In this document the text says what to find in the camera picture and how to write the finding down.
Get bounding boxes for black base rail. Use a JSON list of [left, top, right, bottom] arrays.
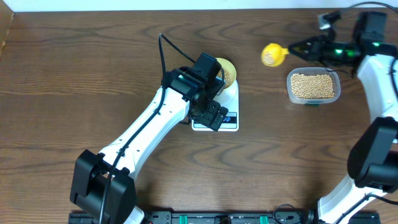
[[68, 210, 381, 224]]

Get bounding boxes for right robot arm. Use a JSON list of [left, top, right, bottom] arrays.
[[288, 11, 397, 223]]

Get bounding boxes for yellow measuring scoop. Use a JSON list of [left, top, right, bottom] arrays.
[[261, 43, 289, 67]]

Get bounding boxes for soybeans pile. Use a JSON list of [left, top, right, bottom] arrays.
[[290, 73, 335, 99]]

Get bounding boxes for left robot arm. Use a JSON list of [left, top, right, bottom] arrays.
[[70, 53, 231, 223]]

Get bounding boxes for left black cable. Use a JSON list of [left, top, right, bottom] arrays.
[[98, 33, 197, 224]]

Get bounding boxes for yellow bowl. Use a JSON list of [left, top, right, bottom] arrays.
[[216, 57, 238, 96]]

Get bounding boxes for soybeans in bowl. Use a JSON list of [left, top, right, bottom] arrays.
[[217, 68, 234, 88]]

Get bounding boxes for clear plastic container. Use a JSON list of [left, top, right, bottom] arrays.
[[287, 67, 341, 105]]

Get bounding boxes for white digital kitchen scale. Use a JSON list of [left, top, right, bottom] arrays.
[[190, 78, 239, 132]]

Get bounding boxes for right black cable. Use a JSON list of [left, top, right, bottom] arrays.
[[329, 1, 398, 224]]

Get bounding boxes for black cable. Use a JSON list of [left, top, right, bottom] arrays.
[[98, 33, 197, 224], [329, 1, 398, 224]]

